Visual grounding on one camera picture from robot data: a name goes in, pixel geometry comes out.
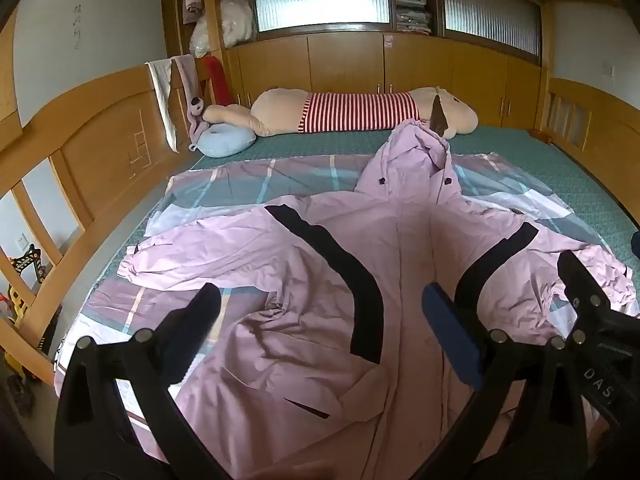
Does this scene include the green bed mattress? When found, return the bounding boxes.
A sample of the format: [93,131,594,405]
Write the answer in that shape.
[90,126,640,288]

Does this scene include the white hanging cloth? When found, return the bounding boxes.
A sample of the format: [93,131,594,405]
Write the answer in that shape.
[145,59,180,153]

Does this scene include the wooden wall cabinets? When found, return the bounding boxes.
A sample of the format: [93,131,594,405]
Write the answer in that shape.
[224,29,545,131]

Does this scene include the purple plush toy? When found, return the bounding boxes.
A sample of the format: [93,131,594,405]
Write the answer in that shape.
[171,55,209,153]

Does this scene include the small white plastic bag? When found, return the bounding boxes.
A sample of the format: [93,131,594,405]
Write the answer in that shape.
[189,11,212,59]

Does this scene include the yellow toy truck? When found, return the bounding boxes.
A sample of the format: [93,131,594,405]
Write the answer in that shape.
[0,284,30,332]

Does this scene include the wooden headboard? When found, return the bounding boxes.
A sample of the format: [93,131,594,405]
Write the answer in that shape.
[0,20,236,386]

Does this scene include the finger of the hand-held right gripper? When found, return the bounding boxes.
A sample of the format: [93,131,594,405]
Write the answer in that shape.
[556,250,612,322]

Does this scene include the pink jacket with black stripes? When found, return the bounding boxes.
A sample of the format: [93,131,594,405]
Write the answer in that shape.
[117,120,640,480]

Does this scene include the large plush dog toy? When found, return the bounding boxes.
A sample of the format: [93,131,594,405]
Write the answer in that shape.
[202,86,480,140]

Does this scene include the clear bag with white plush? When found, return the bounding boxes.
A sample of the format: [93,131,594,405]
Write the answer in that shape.
[219,0,257,50]

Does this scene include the yellow black toy excavator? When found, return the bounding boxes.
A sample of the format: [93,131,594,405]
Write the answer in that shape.
[7,243,52,292]

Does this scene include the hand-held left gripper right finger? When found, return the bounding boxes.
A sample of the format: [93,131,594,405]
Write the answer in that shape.
[415,282,587,480]

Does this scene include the stack of printed packets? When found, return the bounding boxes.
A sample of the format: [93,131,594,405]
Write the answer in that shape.
[390,0,434,37]

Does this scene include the plaid bed sheet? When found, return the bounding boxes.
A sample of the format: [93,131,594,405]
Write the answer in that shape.
[55,152,617,467]

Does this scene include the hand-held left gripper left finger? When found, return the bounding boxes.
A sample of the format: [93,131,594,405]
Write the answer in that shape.
[55,282,223,480]

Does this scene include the ribbed glass window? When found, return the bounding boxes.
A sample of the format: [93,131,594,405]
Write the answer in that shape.
[440,0,544,66]
[252,0,391,36]

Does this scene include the red cloth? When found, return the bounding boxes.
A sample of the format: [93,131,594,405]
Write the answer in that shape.
[202,56,234,107]

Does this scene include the wooden footboard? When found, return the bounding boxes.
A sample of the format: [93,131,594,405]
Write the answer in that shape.
[534,77,640,213]

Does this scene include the blue neck pillow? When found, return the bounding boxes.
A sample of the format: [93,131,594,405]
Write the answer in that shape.
[189,122,257,157]

